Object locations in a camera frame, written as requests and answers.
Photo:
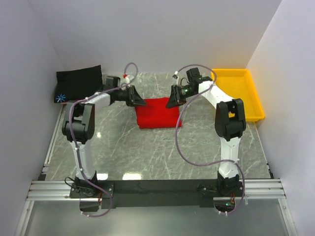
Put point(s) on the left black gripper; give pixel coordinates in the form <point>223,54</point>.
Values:
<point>134,99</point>

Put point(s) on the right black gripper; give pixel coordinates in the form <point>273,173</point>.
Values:
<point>175,99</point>

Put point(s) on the red t shirt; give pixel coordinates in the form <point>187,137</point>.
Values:
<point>155,114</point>

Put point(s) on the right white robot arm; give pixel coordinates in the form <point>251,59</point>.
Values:
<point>230,122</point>

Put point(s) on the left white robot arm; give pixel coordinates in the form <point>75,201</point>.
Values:
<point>79,128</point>

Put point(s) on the folded black t shirt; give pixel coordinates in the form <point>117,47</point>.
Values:
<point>78,84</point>

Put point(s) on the yellow plastic bin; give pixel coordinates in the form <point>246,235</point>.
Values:
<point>238,83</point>

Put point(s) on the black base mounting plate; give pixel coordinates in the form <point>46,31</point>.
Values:
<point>157,193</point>

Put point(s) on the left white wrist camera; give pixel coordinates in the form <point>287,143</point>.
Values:
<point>129,78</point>

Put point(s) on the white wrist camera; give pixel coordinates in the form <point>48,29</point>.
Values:
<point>175,75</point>
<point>129,78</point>

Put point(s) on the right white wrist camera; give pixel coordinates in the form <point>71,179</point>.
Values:
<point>175,75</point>

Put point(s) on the aluminium frame rail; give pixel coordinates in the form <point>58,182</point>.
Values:
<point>59,191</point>

